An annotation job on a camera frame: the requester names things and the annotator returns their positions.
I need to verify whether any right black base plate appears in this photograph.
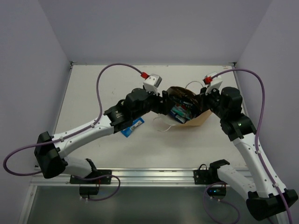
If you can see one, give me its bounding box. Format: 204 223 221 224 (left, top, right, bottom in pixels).
193 164 221 185

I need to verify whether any right black controller box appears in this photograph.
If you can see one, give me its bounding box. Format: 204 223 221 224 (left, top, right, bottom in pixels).
207 186 227 197

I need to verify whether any brown paper bag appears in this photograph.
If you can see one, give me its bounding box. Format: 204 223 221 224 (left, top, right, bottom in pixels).
152 86 212 132

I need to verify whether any black snack bag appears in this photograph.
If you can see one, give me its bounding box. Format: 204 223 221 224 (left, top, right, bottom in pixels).
167 86 201 110

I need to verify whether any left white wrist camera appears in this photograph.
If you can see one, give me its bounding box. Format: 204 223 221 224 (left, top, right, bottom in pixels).
143 74 162 95

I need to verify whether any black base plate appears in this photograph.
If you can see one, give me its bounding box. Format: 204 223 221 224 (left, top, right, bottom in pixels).
193 164 221 185
70 169 112 185

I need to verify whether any blue snack packet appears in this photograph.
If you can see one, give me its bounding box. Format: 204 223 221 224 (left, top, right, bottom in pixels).
121 117 144 138

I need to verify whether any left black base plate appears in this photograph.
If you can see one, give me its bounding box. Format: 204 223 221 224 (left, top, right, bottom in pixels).
70 169 112 185

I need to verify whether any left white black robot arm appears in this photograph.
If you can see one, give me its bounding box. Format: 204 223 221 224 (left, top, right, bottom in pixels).
34 88 175 183

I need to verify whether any black controller box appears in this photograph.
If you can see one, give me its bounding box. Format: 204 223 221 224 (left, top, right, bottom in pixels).
207 186 227 197
79 185 100 197

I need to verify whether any left black controller box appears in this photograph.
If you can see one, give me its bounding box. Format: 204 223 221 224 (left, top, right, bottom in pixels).
79 185 100 197

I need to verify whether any teal snack packet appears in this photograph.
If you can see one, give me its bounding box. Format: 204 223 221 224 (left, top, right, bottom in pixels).
170 106 192 124

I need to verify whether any aluminium mounting rail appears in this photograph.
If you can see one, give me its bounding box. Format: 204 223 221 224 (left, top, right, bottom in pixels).
30 167 255 187

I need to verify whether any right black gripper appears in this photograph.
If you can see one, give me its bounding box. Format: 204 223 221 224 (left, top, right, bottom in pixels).
195 84 228 120

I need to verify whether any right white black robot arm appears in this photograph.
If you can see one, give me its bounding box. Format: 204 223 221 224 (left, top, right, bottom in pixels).
194 87 299 221

